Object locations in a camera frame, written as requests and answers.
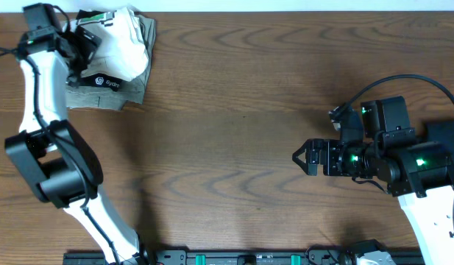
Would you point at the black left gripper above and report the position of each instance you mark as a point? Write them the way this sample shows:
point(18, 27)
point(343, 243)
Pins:
point(84, 46)

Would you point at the white t-shirt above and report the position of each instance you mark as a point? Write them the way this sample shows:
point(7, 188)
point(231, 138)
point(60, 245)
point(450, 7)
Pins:
point(126, 43)

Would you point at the dark crumpled garment pile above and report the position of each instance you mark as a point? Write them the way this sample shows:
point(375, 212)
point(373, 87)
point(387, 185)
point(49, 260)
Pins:
point(442, 132)

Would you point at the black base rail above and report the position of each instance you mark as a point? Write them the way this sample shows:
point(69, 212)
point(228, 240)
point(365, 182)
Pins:
point(363, 252)

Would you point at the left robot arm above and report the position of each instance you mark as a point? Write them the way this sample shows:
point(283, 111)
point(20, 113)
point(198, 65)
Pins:
point(53, 158)

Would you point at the folded black polo shirt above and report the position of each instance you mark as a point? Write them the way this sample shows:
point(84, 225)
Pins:
point(97, 80)

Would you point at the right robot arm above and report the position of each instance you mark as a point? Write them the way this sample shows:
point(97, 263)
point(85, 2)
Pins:
point(378, 145)

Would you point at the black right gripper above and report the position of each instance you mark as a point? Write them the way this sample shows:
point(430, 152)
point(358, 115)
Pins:
point(332, 148)

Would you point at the folded khaki garment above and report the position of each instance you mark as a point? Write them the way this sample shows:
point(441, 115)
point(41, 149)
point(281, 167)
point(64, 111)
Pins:
point(105, 98)

